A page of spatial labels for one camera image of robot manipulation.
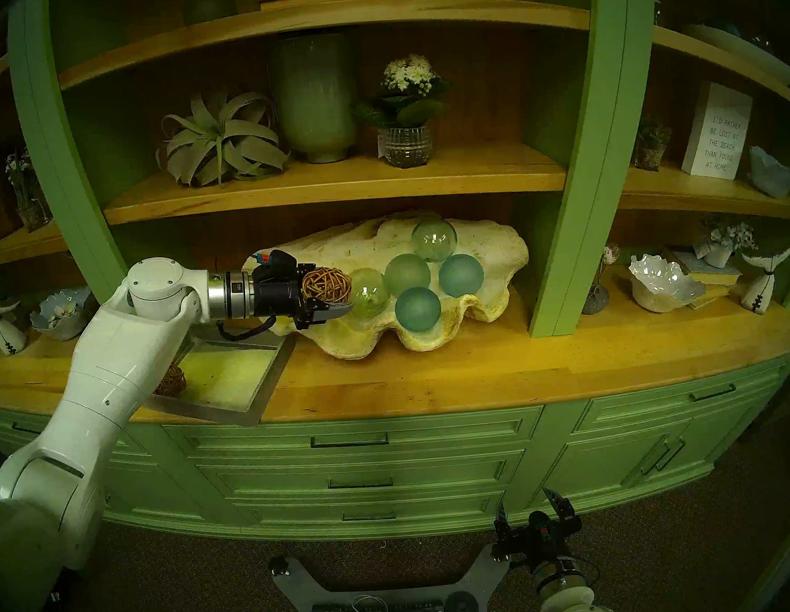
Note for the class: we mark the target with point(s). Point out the black base knob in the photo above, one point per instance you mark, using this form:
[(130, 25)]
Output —
[(500, 551), (278, 566)]

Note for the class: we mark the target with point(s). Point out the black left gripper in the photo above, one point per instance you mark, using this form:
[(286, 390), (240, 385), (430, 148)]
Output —
[(276, 288)]

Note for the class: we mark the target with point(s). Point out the pale blue wavy bowl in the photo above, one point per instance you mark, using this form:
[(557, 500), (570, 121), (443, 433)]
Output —
[(774, 176)]

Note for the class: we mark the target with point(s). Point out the brown wicker ball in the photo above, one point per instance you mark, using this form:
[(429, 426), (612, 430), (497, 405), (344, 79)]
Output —
[(326, 285), (171, 383)]

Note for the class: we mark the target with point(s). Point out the grey-green air plant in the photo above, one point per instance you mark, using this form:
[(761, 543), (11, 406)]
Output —
[(222, 141)]

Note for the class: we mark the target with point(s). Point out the clear yellowish glass ball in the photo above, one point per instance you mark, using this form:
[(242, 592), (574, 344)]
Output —
[(370, 294)]

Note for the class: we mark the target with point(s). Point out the small dark potted plant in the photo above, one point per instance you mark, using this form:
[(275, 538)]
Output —
[(651, 149)]

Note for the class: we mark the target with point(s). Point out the scalloped bowl with seashells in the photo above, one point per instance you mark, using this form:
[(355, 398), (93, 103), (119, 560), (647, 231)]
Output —
[(62, 316)]

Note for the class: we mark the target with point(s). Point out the white flowers in glass pot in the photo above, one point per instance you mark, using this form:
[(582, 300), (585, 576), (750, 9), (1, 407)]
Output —
[(405, 108)]

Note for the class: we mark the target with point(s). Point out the black round base disc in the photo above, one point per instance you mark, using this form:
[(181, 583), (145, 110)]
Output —
[(461, 607)]

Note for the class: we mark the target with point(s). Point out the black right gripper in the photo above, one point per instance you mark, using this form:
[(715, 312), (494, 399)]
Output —
[(535, 537)]

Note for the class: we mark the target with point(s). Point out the large pale plate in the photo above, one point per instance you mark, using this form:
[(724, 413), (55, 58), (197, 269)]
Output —
[(744, 52)]

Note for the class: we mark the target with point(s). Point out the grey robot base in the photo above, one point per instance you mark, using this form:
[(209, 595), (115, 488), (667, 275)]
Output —
[(480, 576)]

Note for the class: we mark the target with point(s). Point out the giant clam shell bowl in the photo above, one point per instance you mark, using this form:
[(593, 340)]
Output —
[(362, 243)]

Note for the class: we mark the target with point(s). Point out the white scalloped shell bowl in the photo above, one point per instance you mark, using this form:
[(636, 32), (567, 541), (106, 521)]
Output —
[(662, 283)]

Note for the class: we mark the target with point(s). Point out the green wooden shelf cabinet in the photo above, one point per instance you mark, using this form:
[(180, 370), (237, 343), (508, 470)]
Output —
[(415, 382)]

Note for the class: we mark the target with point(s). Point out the white text sign block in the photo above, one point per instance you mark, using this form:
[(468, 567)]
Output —
[(717, 133)]

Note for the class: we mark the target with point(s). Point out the clear green glass ball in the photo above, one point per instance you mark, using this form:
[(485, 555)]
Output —
[(434, 239)]

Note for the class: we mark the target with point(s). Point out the tall green ceramic vase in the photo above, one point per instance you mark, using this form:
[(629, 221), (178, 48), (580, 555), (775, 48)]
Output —
[(315, 96)]

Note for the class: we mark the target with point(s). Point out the stack of old books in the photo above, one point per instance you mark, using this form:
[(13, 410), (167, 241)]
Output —
[(719, 275)]

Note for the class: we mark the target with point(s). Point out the small flowers in glass vase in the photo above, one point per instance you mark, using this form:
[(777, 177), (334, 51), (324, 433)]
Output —
[(29, 200)]

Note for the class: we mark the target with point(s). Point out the dark green sphere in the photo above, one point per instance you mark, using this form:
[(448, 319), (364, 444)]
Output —
[(207, 7)]

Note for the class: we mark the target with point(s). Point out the grey square tray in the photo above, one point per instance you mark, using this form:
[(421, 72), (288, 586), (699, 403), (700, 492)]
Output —
[(236, 377)]

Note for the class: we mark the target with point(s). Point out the frosted teal glass ball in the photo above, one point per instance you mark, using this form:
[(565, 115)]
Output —
[(462, 275), (418, 309), (406, 273)]

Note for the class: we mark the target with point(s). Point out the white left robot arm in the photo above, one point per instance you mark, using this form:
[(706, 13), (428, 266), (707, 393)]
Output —
[(112, 375)]

